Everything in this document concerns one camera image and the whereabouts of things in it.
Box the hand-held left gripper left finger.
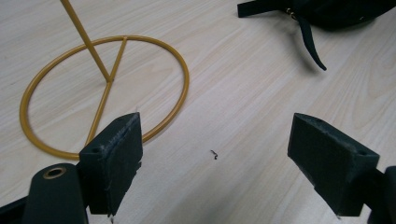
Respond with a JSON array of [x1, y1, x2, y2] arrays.
[[78, 112, 144, 217]]

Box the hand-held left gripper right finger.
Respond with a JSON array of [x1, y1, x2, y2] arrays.
[[287, 112, 381, 217]]

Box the gold metal wire stand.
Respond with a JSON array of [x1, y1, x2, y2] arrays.
[[19, 0, 191, 161]]

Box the black bag with strap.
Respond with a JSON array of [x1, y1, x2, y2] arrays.
[[236, 0, 396, 72]]

